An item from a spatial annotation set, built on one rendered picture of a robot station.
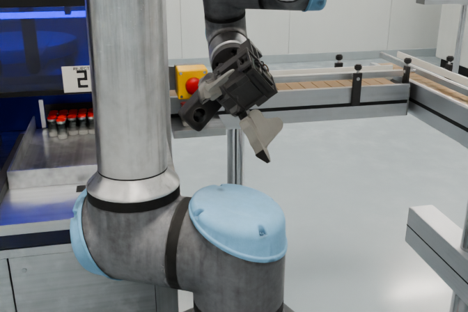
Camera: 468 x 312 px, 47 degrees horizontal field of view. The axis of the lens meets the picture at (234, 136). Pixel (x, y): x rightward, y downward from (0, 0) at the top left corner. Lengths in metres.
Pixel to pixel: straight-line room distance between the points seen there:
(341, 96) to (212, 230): 0.96
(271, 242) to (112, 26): 0.30
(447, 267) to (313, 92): 0.60
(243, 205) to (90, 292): 0.91
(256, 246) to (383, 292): 1.71
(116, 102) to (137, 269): 0.20
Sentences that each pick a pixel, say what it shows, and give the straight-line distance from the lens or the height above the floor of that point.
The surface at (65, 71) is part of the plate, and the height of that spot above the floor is 1.04.
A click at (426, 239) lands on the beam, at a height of 0.50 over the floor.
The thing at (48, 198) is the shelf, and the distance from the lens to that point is 1.02.
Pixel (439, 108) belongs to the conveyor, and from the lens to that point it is 1.50.
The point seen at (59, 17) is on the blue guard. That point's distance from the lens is 1.24.
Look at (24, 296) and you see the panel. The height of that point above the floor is 0.46.
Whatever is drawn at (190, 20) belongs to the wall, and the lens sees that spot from 5.93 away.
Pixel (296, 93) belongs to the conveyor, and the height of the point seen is 0.93.
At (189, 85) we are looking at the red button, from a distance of 1.24.
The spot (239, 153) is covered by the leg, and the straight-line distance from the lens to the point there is 1.51.
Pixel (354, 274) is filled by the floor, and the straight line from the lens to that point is 2.37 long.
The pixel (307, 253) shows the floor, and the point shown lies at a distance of 2.48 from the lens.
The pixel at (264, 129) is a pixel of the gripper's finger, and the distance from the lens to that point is 0.83.
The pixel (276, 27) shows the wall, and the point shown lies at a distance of 6.13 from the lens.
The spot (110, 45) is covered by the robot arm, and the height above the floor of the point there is 1.21.
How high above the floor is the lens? 1.31
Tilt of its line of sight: 20 degrees down
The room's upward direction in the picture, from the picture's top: straight up
